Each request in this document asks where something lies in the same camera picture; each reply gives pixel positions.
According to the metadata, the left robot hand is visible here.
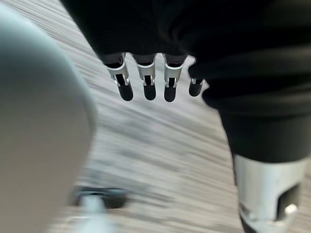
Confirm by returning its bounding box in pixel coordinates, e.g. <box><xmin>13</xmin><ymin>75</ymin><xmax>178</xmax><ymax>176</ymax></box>
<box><xmin>60</xmin><ymin>0</ymin><xmax>311</xmax><ymax>233</ymax></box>

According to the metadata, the dark robot foot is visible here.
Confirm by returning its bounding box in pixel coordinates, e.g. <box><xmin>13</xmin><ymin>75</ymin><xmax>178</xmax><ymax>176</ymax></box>
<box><xmin>72</xmin><ymin>185</ymin><xmax>129</xmax><ymax>209</ymax></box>

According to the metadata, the silver robot leg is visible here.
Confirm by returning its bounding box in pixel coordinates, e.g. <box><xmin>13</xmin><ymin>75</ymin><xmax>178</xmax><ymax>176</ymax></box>
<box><xmin>0</xmin><ymin>4</ymin><xmax>112</xmax><ymax>233</ymax></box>

